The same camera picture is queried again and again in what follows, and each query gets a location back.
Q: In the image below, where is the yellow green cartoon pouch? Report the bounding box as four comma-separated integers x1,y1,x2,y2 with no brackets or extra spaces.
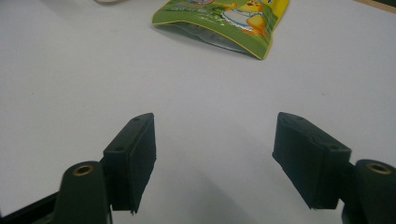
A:
151,0,290,61

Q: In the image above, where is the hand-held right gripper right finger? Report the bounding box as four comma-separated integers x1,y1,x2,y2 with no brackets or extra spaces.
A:
272,111,353,210

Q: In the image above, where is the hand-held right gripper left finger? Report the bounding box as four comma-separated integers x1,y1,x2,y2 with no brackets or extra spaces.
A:
102,112,157,216

